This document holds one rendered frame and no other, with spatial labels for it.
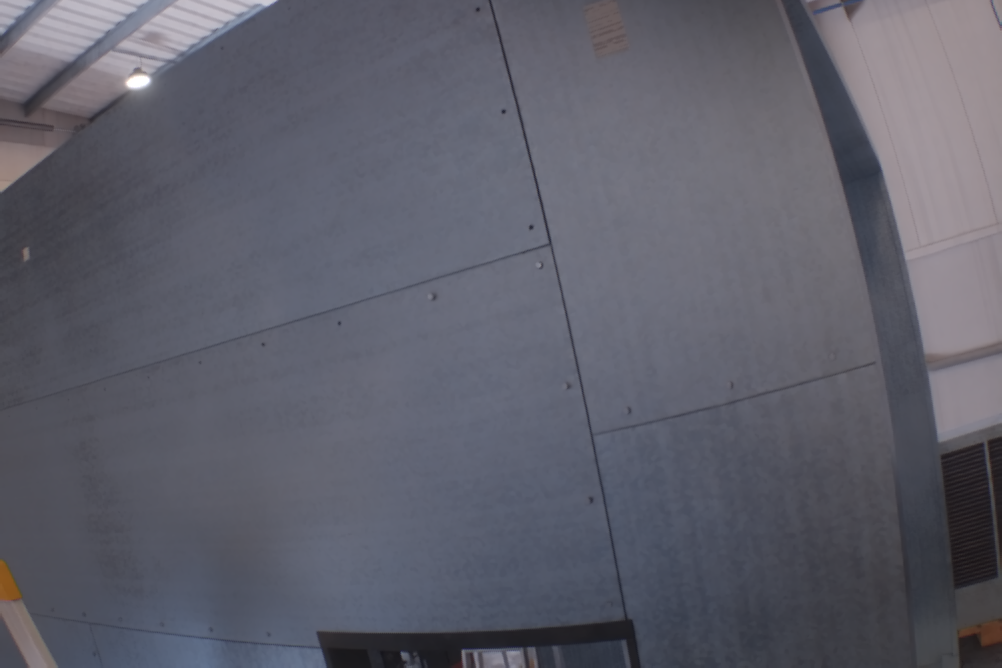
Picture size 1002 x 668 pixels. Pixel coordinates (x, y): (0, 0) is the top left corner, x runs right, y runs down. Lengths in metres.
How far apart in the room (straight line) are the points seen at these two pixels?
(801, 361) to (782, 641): 0.38
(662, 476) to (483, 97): 0.57
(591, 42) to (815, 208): 0.38
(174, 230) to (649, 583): 1.03
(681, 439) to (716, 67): 0.47
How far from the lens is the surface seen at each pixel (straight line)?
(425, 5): 1.36
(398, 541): 1.37
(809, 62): 2.30
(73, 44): 12.14
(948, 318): 9.54
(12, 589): 1.64
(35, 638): 1.62
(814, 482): 1.11
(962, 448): 5.64
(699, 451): 1.14
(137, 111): 1.81
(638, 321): 1.15
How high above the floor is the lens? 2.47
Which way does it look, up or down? 8 degrees up
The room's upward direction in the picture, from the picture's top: 12 degrees counter-clockwise
